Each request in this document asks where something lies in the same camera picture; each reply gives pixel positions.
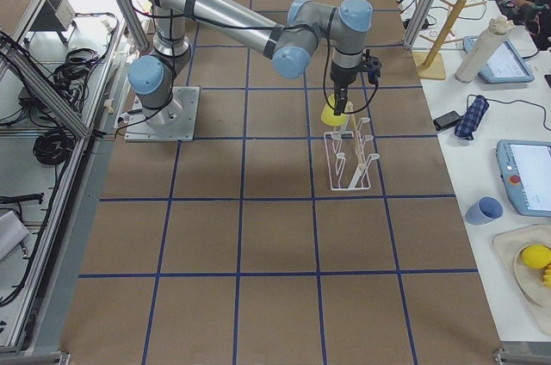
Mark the blue cup on desk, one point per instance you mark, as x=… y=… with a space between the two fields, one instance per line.
x=483 y=211

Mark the blue checkered folded umbrella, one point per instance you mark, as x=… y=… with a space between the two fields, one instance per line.
x=469 y=122

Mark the wooden mug tree stand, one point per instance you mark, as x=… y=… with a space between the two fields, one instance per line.
x=430 y=65

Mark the blue teach pendant far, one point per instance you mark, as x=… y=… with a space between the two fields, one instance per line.
x=506 y=66

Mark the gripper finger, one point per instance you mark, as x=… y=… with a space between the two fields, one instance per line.
x=340 y=100

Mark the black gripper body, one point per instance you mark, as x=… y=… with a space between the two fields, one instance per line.
x=341 y=83

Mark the yellow lemon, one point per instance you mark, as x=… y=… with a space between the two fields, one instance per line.
x=536 y=256

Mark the yellow plastic cup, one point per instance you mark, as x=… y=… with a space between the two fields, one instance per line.
x=328 y=117

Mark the beige tray with fruit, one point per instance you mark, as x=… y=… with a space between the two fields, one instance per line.
x=509 y=246

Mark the white wire cup rack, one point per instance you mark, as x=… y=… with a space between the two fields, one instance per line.
x=348 y=161

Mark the blue teach pendant near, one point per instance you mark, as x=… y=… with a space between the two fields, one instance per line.
x=525 y=170

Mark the black phone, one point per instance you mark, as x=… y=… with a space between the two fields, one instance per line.
x=446 y=121

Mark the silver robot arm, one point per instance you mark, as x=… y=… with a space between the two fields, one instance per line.
x=291 y=46

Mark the blue teach pendant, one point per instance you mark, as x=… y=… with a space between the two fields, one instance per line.
x=525 y=170
x=506 y=66

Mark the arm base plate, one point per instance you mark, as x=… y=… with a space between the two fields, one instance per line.
x=173 y=123

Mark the grey control box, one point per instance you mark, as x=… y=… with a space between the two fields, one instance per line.
x=55 y=16

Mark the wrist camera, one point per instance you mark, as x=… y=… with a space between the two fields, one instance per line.
x=372 y=67

